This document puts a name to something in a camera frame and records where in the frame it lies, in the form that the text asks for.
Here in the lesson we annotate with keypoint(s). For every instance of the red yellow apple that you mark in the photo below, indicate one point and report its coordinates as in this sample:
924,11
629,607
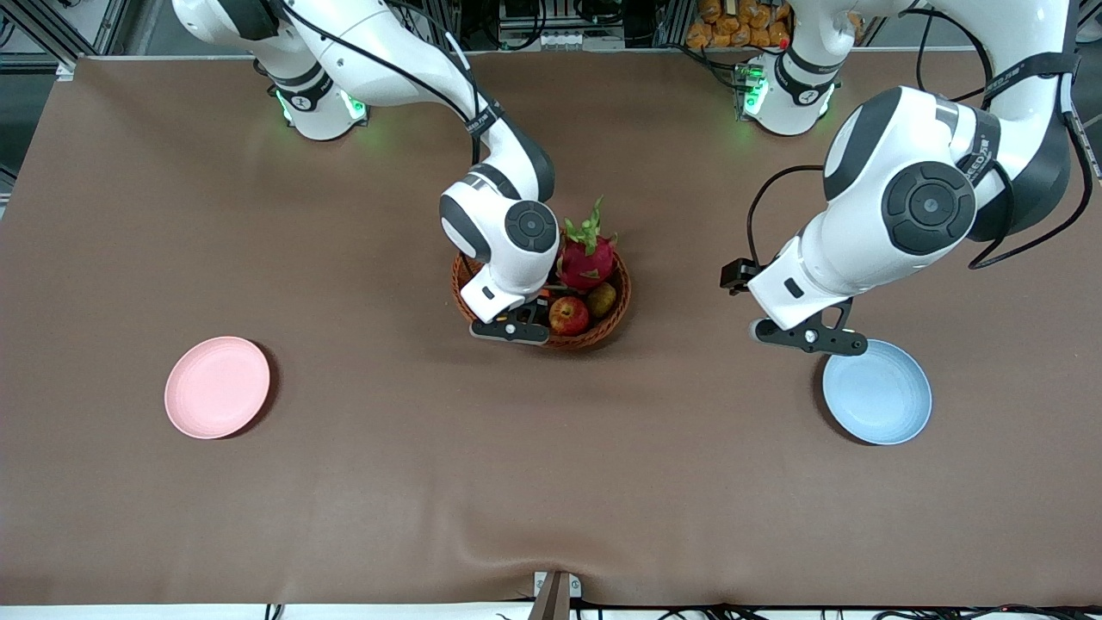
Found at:
569,316

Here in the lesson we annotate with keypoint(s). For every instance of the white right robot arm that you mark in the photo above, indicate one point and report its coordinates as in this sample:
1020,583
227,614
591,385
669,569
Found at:
508,258

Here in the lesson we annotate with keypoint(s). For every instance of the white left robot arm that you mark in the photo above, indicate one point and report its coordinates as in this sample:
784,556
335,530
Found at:
826,250

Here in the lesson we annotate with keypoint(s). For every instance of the brown green kiwi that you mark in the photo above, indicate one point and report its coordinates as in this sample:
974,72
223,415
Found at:
602,299

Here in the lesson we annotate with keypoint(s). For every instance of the pink dragon fruit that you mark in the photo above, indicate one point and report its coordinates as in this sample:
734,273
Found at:
587,263

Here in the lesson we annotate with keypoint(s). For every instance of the brown wicker basket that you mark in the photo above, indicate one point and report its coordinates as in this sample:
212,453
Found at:
616,319

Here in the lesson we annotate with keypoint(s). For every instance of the brown table cover sheet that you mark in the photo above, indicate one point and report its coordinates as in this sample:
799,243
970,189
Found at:
551,482

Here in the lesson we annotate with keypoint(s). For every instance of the light blue plate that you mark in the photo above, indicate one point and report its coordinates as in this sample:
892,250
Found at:
878,396

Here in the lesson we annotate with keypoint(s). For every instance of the pink plate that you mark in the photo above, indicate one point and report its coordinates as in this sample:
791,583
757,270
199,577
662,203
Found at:
217,387

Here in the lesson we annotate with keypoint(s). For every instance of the bag of orange buns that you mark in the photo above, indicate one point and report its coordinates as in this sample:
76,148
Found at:
740,21

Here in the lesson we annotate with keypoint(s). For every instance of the black bracket bar with holes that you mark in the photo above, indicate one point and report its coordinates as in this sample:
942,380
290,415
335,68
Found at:
818,338
516,331

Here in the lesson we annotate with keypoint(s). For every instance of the grey cylinder on bracket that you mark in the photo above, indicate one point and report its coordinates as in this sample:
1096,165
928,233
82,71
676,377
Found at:
760,329

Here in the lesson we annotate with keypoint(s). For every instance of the grey metal camera mount bracket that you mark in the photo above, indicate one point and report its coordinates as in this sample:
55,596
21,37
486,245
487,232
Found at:
555,594

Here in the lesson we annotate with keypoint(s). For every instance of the aluminium frame profile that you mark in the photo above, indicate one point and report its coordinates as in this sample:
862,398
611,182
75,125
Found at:
52,30

